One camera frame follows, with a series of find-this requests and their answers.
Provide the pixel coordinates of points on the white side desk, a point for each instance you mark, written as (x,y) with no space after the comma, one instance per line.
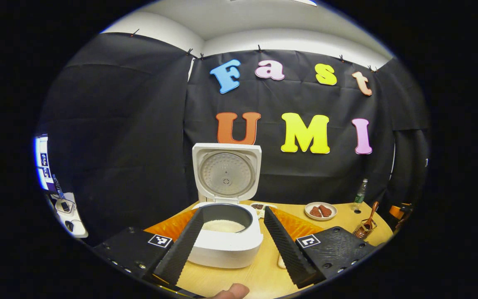
(71,216)

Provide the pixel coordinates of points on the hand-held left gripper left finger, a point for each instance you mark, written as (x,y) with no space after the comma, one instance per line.
(179,253)

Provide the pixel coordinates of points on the white rice cooker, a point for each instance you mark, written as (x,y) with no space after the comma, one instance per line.
(226,253)

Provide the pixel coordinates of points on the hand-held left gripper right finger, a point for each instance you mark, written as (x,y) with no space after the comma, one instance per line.
(288,253)

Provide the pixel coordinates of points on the black backdrop cloth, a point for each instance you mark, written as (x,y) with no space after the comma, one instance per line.
(118,124)

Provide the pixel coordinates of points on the white round plate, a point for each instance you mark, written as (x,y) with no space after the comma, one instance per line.
(321,217)

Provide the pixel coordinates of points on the bright computer screen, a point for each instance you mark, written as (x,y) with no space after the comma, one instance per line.
(43,164)

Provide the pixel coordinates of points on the brown meat piece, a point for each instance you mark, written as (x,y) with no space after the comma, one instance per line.
(315,212)
(325,210)

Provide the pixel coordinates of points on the clear green-label water bottle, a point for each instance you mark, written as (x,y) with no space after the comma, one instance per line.
(360,195)

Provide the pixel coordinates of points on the white divided grain dish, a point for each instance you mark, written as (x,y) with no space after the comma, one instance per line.
(259,206)

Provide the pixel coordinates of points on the clear container of rice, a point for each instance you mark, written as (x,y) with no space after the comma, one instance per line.
(281,262)

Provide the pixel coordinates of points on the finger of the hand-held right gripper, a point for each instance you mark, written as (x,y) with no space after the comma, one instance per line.
(397,211)

